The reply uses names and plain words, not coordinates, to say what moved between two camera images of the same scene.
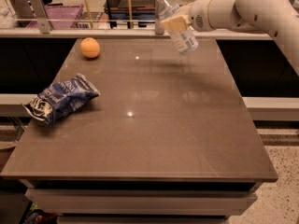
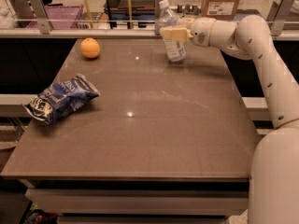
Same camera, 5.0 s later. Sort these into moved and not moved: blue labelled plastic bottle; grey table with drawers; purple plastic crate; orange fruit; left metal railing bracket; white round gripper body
Moved: white round gripper body; blue labelled plastic bottle
Not moved: orange fruit; grey table with drawers; purple plastic crate; left metal railing bracket
